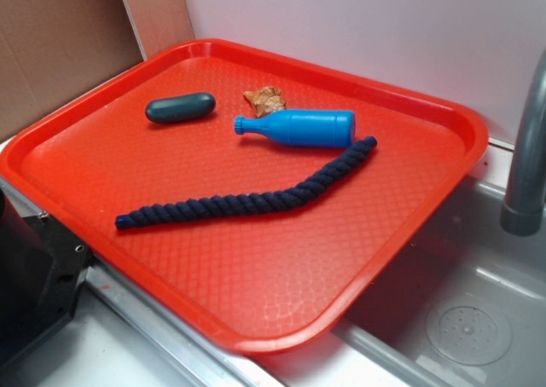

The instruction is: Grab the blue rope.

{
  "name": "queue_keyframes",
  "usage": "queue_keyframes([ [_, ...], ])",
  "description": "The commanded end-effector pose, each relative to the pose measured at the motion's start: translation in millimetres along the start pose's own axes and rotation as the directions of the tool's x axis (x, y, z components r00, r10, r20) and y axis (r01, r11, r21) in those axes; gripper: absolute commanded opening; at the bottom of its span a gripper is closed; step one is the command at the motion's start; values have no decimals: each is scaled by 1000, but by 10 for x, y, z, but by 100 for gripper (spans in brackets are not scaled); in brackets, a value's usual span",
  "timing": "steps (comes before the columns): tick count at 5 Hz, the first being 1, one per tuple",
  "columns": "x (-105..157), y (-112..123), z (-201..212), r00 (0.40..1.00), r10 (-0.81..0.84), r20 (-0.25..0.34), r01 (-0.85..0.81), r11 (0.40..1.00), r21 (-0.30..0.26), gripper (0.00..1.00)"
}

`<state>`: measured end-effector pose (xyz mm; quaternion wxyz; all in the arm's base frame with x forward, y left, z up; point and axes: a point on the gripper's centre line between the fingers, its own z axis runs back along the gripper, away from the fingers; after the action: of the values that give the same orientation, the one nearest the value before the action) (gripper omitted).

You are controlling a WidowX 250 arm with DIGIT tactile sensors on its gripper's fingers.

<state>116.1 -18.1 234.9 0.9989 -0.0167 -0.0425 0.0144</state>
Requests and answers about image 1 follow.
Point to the red plastic tray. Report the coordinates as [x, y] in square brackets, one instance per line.
[249, 284]

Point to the blue plastic toy bottle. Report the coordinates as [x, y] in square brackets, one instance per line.
[302, 128]

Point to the tan seashell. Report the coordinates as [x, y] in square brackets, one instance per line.
[265, 101]

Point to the dark teal capsule-shaped object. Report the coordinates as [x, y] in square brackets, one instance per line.
[181, 108]

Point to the grey plastic toy sink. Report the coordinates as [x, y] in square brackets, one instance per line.
[463, 304]

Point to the grey sink faucet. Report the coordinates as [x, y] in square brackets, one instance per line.
[524, 201]

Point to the brown cardboard panel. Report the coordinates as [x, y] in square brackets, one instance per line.
[53, 51]

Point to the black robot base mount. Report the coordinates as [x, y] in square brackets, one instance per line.
[42, 269]

